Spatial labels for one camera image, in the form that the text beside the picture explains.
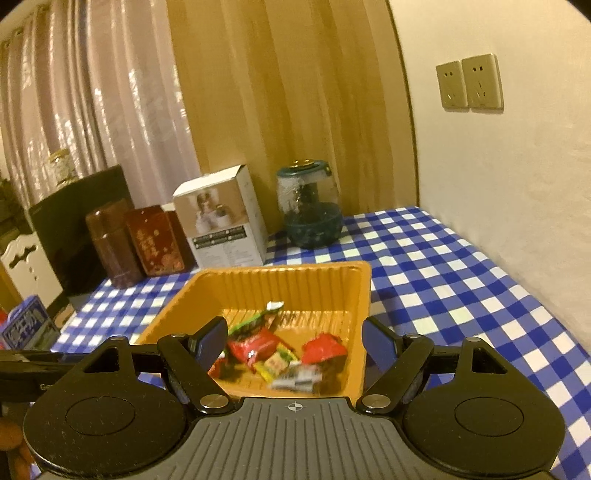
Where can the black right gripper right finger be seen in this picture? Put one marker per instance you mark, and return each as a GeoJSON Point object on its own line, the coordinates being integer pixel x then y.
{"type": "Point", "coordinates": [401, 361]}

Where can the grey transparent snack wrapper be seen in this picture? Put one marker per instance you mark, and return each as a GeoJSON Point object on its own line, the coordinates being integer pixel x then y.
{"type": "Point", "coordinates": [300, 378]}

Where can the red gift box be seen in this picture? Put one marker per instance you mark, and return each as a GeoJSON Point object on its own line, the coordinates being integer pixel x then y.
{"type": "Point", "coordinates": [159, 241]}

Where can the glass jar on monitor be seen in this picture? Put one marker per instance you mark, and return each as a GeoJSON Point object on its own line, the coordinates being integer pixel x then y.
{"type": "Point", "coordinates": [62, 168]}

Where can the large red snack packet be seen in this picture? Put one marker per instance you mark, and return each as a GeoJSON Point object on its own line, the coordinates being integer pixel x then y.
{"type": "Point", "coordinates": [255, 348]}

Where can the small red candy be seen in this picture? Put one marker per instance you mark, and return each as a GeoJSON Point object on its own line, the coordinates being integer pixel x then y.
{"type": "Point", "coordinates": [219, 367]}

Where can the person's left hand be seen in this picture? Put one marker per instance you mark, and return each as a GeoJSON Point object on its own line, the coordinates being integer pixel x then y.
{"type": "Point", "coordinates": [14, 445]}

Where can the orange plastic tray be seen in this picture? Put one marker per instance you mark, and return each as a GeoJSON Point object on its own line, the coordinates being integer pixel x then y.
{"type": "Point", "coordinates": [329, 298]}

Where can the blue white checkered tablecloth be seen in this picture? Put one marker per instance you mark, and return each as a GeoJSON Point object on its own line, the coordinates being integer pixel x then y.
{"type": "Point", "coordinates": [506, 393]}

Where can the white product box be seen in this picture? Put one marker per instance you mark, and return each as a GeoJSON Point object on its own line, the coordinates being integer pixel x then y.
{"type": "Point", "coordinates": [222, 220]}

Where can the green glass jar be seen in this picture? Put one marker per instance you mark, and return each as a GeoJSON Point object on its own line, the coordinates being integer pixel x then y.
{"type": "Point", "coordinates": [308, 196]}

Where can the brown tin canister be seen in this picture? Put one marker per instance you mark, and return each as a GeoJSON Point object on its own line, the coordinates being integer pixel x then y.
{"type": "Point", "coordinates": [111, 241]}

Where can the yellow green candy wrapper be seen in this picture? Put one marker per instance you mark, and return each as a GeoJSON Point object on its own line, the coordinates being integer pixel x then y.
{"type": "Point", "coordinates": [277, 364]}

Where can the red double-happiness candy packet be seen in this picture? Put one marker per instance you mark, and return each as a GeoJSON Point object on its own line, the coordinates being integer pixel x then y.
{"type": "Point", "coordinates": [324, 347]}

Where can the right wall socket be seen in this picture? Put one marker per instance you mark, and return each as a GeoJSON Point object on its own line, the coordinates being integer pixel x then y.
{"type": "Point", "coordinates": [483, 82]}

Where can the white carved chair back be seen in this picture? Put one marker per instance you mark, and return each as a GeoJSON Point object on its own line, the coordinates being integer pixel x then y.
{"type": "Point", "coordinates": [29, 269]}

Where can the blue milk carton box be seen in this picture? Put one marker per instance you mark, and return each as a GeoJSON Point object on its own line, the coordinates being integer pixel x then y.
{"type": "Point", "coordinates": [29, 327]}

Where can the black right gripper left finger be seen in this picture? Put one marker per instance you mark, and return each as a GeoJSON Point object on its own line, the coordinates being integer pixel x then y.
{"type": "Point", "coordinates": [187, 360]}

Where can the pink curtain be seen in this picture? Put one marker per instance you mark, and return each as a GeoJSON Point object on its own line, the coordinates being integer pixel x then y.
{"type": "Point", "coordinates": [99, 79]}

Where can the wall socket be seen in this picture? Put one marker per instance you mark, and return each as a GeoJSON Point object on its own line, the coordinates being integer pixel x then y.
{"type": "Point", "coordinates": [483, 82]}
{"type": "Point", "coordinates": [452, 86]}

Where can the left wall socket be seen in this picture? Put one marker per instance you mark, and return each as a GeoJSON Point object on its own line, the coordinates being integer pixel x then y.
{"type": "Point", "coordinates": [452, 86]}

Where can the red green snack packet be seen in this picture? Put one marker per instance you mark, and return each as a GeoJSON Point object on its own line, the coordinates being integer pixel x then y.
{"type": "Point", "coordinates": [258, 320]}

